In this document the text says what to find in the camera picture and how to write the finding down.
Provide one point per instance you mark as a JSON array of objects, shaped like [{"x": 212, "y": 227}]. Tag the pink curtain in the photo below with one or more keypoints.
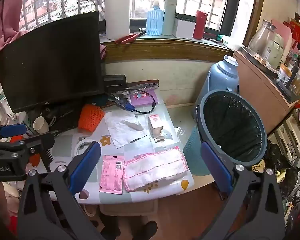
[{"x": 7, "y": 20}]

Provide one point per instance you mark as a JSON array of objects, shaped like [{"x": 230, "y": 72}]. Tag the small pink cloth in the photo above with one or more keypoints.
[{"x": 103, "y": 51}]

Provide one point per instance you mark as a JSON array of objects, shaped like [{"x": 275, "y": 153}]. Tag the white green packet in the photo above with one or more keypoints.
[{"x": 227, "y": 41}]

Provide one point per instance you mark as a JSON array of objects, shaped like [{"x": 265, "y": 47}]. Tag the red drinking bottle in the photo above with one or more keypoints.
[{"x": 199, "y": 26}]

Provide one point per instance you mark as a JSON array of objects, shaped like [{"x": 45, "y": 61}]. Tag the dark framed glasses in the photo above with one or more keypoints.
[{"x": 216, "y": 40}]

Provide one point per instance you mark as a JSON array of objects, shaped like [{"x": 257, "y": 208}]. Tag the white tape roll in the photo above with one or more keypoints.
[{"x": 78, "y": 146}]

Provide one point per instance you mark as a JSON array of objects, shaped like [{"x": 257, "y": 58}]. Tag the blue thermos flask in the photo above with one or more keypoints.
[{"x": 222, "y": 77}]

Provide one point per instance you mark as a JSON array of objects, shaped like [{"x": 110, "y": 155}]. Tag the white paper sheet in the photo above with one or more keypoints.
[{"x": 122, "y": 130}]

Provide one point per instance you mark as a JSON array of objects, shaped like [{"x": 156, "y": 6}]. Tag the blue ribbed spray bottle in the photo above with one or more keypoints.
[{"x": 154, "y": 20}]

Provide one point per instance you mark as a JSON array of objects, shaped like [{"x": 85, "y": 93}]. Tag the large white water bottle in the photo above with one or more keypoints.
[{"x": 117, "y": 17}]

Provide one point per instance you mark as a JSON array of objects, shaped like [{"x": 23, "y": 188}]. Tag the white cup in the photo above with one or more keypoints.
[{"x": 43, "y": 130}]

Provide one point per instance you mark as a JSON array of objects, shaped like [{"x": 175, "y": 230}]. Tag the black plastic bag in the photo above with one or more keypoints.
[{"x": 282, "y": 160}]

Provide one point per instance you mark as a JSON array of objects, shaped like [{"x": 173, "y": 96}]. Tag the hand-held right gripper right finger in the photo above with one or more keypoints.
[{"x": 215, "y": 167}]

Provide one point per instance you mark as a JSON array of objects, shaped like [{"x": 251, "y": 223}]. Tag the beige plastic drawer unit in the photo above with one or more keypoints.
[{"x": 290, "y": 137}]

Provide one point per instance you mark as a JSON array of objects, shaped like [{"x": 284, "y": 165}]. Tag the black box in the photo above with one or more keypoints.
[{"x": 115, "y": 81}]

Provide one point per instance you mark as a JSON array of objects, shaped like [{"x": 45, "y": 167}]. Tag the blue bin with black liner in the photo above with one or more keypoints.
[{"x": 230, "y": 127}]

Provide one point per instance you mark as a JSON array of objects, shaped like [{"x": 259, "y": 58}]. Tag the flower printed table cover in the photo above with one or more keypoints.
[{"x": 137, "y": 147}]

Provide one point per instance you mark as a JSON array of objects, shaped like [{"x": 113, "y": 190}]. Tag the purple flat box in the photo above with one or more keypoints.
[{"x": 145, "y": 100}]

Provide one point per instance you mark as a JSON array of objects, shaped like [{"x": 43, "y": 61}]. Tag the pink sachet packet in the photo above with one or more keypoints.
[{"x": 111, "y": 175}]

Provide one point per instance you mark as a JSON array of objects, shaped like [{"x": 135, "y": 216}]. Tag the pink medicine box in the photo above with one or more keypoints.
[{"x": 155, "y": 125}]

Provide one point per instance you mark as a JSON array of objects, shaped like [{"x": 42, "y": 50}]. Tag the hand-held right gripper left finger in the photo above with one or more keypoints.
[{"x": 85, "y": 166}]

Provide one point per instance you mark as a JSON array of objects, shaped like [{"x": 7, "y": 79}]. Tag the metal tray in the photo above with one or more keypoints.
[{"x": 260, "y": 63}]

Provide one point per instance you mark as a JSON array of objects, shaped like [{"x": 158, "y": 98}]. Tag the black computer monitor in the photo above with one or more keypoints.
[{"x": 50, "y": 62}]

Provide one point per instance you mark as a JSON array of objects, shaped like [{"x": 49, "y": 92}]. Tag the pale green thermos bottle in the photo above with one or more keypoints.
[{"x": 170, "y": 15}]

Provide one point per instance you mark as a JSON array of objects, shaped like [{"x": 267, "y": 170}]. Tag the light wooden cabinet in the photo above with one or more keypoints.
[{"x": 260, "y": 92}]

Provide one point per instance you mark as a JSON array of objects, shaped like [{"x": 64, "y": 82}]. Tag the white labelled can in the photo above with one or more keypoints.
[{"x": 283, "y": 76}]

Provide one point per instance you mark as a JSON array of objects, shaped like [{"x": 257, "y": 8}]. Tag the clear glass jug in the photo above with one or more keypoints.
[{"x": 261, "y": 40}]

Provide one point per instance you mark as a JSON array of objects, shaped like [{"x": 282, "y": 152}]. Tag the orange foam net sleeve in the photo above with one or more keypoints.
[{"x": 90, "y": 117}]

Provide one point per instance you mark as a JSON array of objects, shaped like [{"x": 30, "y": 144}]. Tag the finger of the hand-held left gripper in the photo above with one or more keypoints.
[
  {"x": 40, "y": 142},
  {"x": 12, "y": 130}
]

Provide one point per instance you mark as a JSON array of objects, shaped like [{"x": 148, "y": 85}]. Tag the clear plastic bag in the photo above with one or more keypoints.
[{"x": 145, "y": 85}]

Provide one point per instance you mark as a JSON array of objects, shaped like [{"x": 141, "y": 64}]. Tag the white towel with pink edge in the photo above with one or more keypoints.
[{"x": 155, "y": 167}]

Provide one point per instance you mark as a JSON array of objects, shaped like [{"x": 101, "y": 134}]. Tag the white cardboard box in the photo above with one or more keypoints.
[{"x": 183, "y": 28}]

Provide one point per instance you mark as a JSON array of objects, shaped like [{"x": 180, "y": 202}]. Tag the pale green kettle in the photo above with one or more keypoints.
[{"x": 276, "y": 52}]

